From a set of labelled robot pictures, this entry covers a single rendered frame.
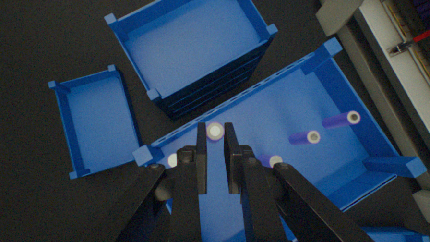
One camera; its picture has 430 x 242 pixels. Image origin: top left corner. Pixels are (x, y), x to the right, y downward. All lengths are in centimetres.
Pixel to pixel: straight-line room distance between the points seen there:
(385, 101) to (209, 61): 62
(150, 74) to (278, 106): 31
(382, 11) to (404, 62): 16
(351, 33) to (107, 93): 86
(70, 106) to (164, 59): 43
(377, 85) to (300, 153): 59
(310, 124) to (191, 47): 33
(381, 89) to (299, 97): 57
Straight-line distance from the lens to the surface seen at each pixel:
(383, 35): 83
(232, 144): 16
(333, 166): 40
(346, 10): 87
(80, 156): 84
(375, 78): 93
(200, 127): 19
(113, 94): 83
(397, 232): 93
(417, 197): 101
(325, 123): 39
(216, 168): 35
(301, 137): 33
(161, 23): 60
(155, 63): 56
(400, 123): 95
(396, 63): 82
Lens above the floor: 75
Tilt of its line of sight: 82 degrees down
